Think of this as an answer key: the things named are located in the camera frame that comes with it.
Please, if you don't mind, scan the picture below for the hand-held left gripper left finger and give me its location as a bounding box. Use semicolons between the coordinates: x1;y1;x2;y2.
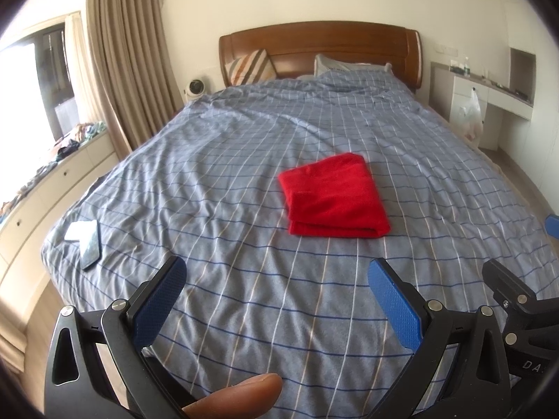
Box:
44;255;197;419

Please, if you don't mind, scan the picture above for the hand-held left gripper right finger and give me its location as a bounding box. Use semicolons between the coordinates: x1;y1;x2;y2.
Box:
368;258;514;419

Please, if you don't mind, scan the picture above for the red towel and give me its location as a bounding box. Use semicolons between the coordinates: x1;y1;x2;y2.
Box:
278;153;391;238

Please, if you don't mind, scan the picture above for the pile of clothes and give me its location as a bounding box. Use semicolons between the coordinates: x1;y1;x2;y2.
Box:
0;121;108;223

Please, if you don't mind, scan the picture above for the person's left hand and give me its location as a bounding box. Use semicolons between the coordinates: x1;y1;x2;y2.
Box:
181;373;284;419

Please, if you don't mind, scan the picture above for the black smartphone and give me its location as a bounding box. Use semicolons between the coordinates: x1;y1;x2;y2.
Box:
80;220;102;270

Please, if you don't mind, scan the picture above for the white tissue pack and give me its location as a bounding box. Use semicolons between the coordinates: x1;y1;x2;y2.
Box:
64;220;97;242

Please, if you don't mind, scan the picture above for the clear plastic bag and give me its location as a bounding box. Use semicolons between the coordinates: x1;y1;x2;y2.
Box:
462;88;485;140

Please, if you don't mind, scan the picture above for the white window bench cabinet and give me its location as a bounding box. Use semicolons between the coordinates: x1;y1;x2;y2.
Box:
0;131;121;297

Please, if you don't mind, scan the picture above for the white desk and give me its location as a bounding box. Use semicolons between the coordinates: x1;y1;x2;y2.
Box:
430;48;536;151

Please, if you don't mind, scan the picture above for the blue checked duvet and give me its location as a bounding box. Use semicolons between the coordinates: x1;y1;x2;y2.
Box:
40;70;559;419

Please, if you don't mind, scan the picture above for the small white fan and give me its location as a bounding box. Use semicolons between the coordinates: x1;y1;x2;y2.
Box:
182;78;210;103

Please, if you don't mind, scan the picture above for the grey pillow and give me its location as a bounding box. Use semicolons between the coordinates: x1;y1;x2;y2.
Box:
314;53;394;77

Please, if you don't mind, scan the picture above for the dark framed window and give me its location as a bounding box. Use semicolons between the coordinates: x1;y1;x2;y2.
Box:
0;26;84;140

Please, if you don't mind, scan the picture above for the striped pillow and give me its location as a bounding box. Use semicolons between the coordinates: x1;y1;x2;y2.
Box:
225;49;277;87

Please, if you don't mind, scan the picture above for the beige curtain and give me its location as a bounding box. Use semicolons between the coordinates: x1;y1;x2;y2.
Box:
85;0;184;149

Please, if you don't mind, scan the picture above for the wooden headboard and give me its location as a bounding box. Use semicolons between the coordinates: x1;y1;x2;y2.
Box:
218;21;423;94

